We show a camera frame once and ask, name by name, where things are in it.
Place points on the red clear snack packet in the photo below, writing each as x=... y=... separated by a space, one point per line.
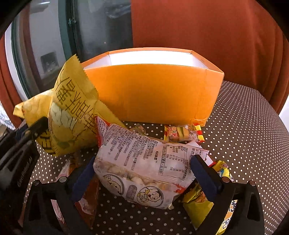
x=85 y=189

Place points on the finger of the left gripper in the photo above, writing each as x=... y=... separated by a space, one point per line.
x=14 y=141

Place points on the yellow cartoon snack packet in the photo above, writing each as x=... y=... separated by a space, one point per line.
x=197 y=205

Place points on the orange cardboard box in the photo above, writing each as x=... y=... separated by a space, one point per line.
x=156 y=85

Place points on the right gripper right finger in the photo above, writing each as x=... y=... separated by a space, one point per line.
x=247 y=218

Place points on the large yellow chip bag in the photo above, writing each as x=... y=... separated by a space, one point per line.
x=70 y=107

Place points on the green framed glass door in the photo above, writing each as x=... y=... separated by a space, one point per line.
x=45 y=34

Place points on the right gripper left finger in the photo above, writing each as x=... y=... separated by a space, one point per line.
x=51 y=209

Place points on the small burger gummy packet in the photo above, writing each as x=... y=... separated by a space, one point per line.
x=187 y=133

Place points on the left orange curtain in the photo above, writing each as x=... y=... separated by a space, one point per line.
x=9 y=94

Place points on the brown polka dot tablecloth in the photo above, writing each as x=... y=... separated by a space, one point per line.
x=245 y=132

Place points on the white red snack bag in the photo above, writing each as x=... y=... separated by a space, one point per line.
x=143 y=170

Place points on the orange red curtain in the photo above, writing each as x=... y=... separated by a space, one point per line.
x=239 y=37

